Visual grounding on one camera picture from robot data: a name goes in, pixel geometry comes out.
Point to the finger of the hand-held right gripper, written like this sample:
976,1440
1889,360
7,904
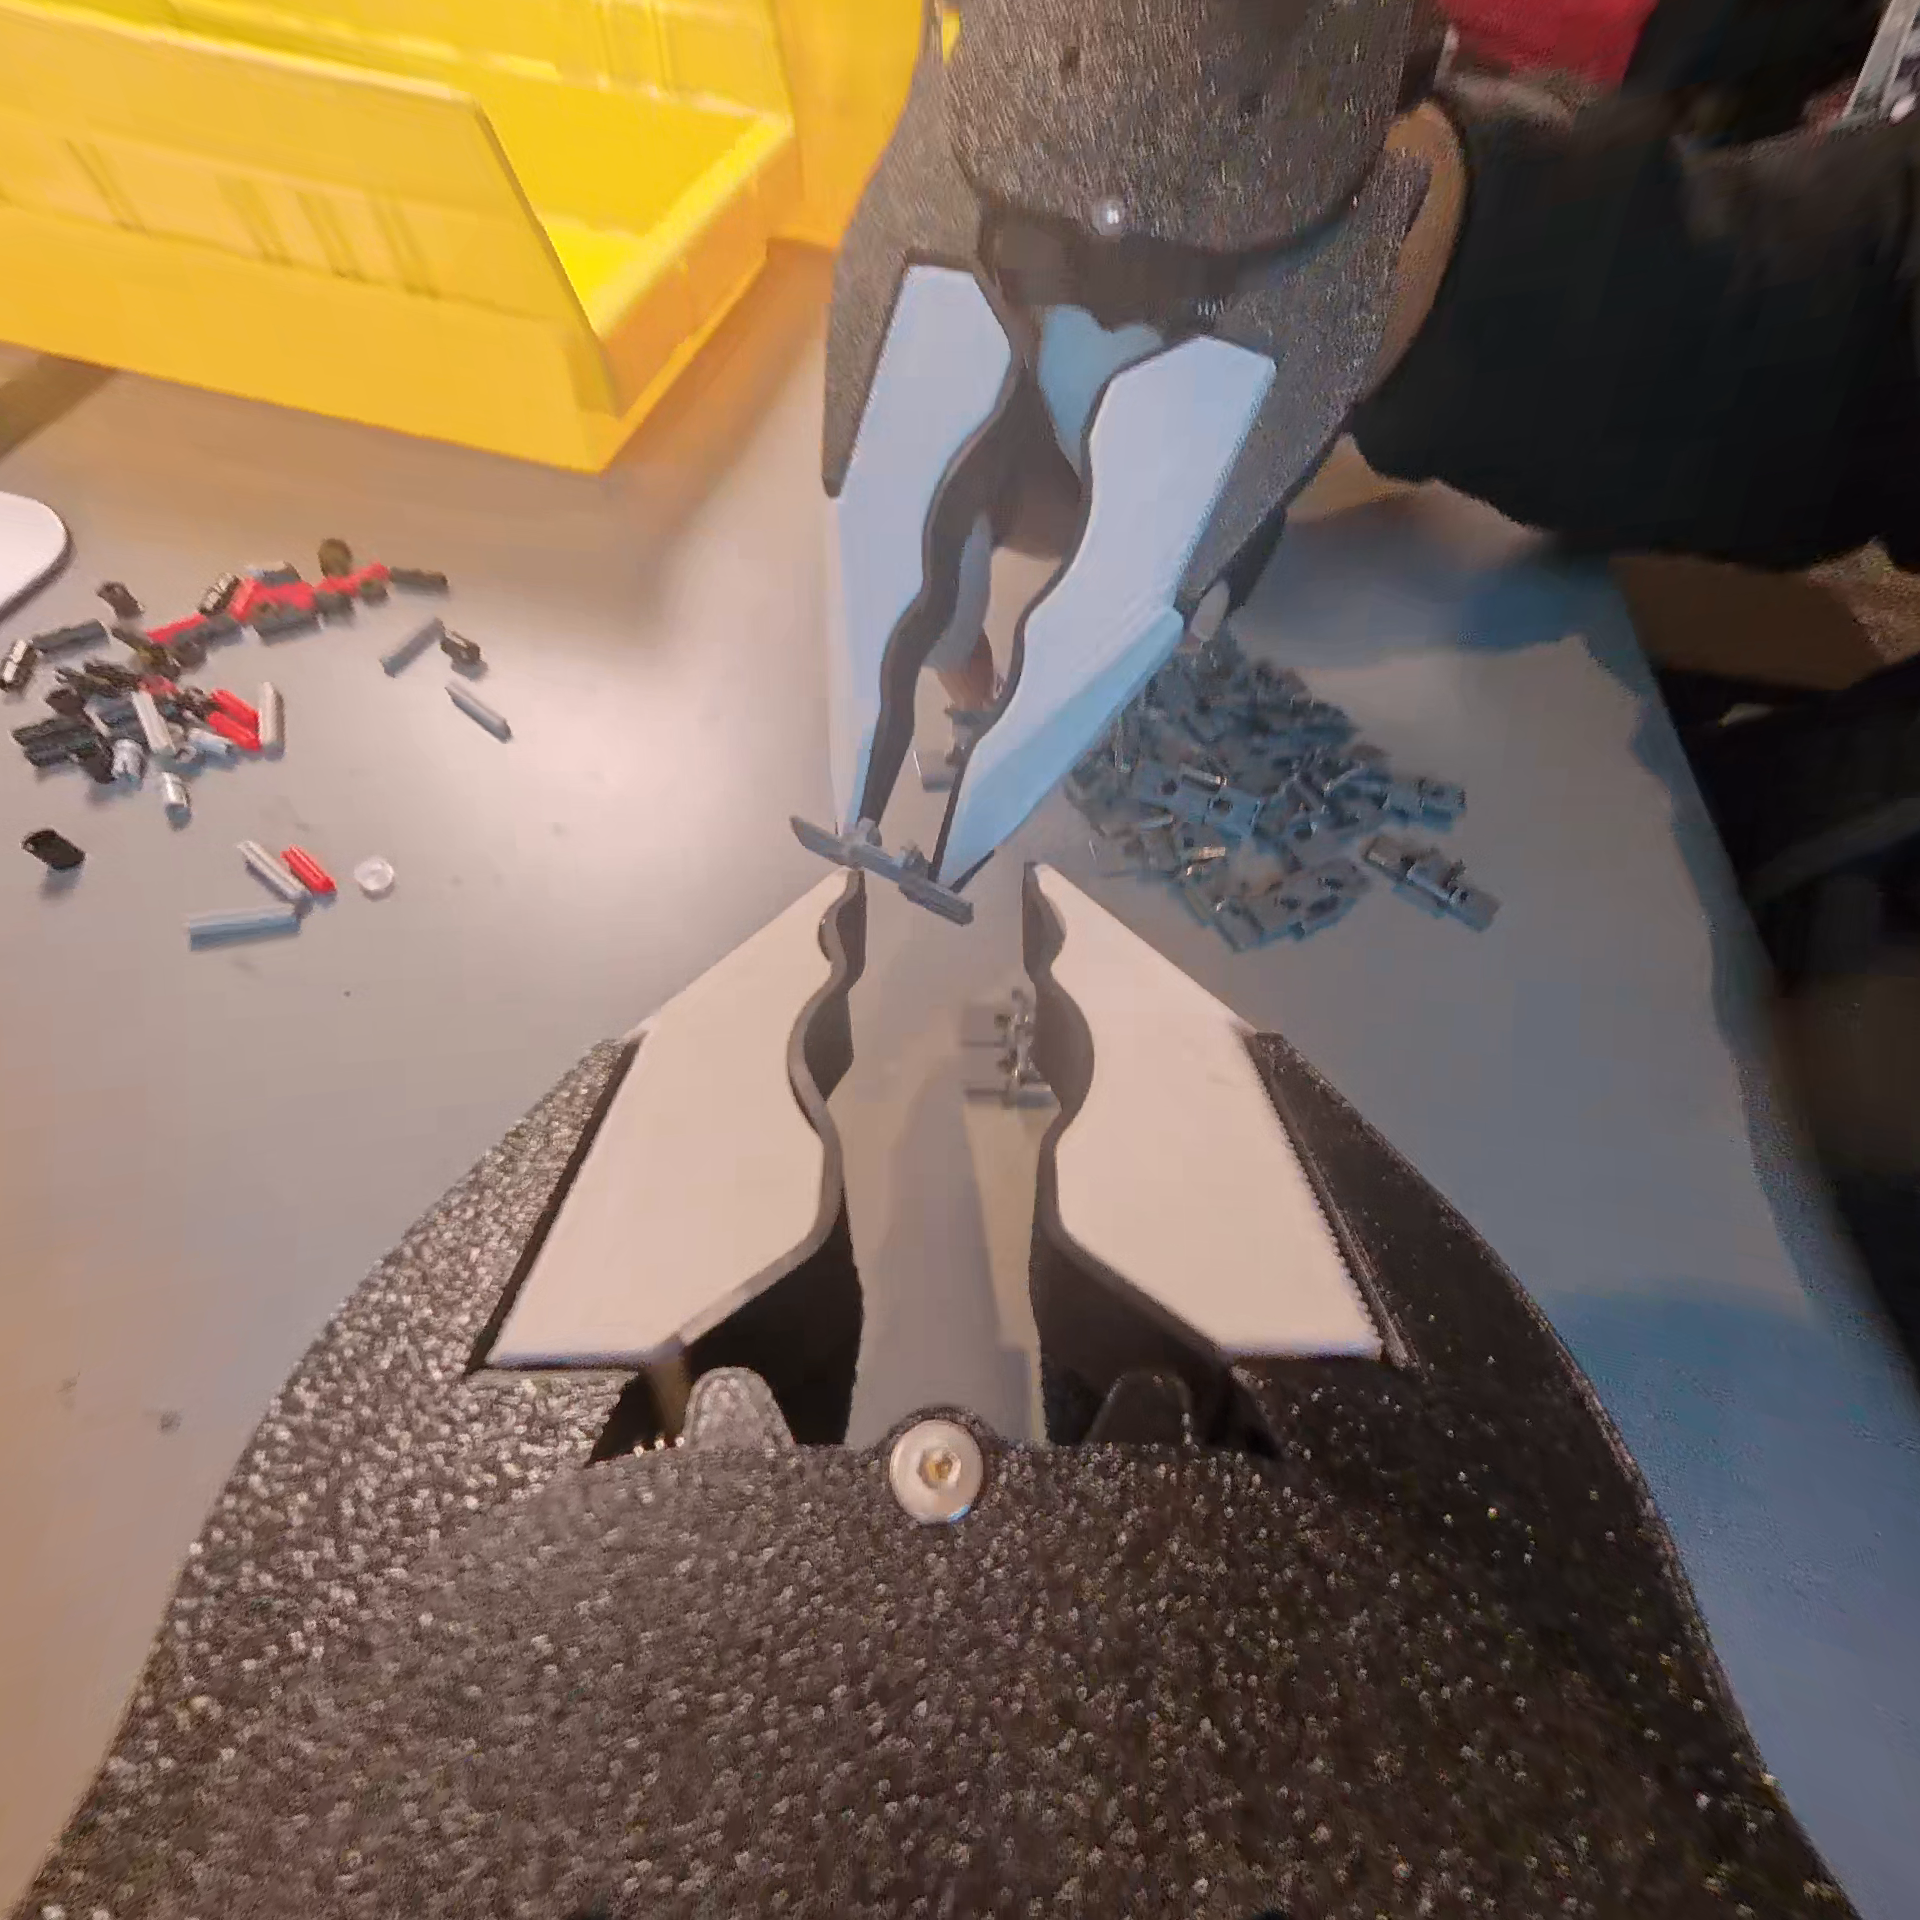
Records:
902,450
1156,510

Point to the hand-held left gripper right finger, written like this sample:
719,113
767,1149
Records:
1200,1201

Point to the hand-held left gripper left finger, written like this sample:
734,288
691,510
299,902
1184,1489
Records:
676,1201

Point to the single grey track link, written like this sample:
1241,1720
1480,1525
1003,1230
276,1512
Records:
1003,1050

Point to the small grey track link cluster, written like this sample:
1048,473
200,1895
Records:
1276,810

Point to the person's right forearm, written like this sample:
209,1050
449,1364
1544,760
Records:
1651,329

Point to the grey desk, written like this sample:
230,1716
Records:
600,975

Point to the person's right hand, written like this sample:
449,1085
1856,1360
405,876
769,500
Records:
1435,225

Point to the yellow storage bin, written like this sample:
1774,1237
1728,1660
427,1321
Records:
855,105
301,225

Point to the scatter of black red pins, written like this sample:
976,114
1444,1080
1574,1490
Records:
225,721

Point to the white book stand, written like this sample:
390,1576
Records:
23,548

